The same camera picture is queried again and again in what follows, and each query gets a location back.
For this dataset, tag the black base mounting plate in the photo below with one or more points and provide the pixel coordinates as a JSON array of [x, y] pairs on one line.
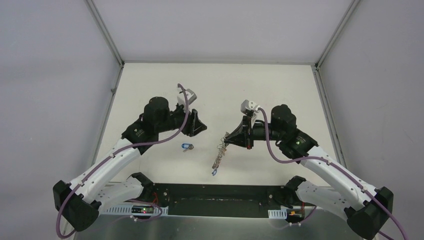
[[208, 200]]

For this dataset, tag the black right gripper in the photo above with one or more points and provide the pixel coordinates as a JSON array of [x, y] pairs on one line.
[[240, 136]]

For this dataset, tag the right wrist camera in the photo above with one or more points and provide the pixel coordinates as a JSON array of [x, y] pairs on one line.
[[248, 105]]

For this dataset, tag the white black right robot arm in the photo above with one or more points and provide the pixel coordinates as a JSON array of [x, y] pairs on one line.
[[364, 207]]

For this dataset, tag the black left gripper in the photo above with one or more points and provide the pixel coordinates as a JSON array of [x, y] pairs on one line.
[[191, 120]]

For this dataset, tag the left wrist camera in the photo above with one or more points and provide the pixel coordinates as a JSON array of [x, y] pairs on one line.
[[189, 94]]

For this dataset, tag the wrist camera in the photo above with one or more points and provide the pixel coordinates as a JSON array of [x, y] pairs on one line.
[[189, 94], [248, 105]]

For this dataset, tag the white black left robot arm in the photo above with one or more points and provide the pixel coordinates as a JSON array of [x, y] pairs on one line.
[[84, 198]]

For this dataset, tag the metal disc with keyrings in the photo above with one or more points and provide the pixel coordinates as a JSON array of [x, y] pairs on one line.
[[222, 148]]

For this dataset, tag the dark blue tag key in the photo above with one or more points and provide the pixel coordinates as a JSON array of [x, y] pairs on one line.
[[187, 146]]

